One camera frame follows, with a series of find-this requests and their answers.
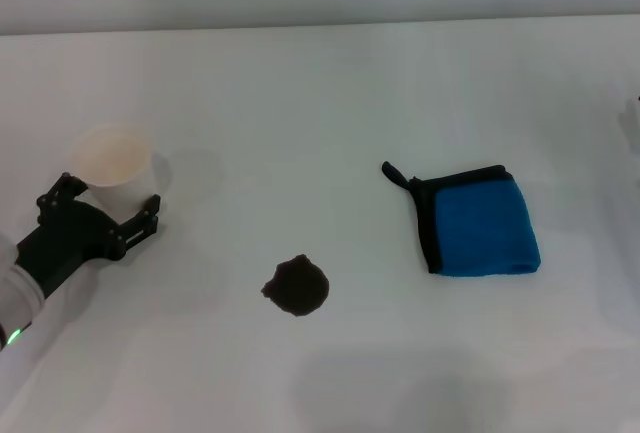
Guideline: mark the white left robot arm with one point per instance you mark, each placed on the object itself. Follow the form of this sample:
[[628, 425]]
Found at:
[[17, 298]]

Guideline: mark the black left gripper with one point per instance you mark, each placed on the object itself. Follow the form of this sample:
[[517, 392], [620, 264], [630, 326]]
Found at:
[[65, 248]]

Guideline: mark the black water stain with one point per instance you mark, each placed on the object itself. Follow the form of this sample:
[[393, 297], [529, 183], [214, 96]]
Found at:
[[297, 285]]

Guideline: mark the white paper cup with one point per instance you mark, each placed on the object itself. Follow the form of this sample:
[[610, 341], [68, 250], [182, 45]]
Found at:
[[117, 168]]

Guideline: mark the blue rag with black trim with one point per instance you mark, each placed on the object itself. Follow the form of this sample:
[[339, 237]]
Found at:
[[480, 223]]

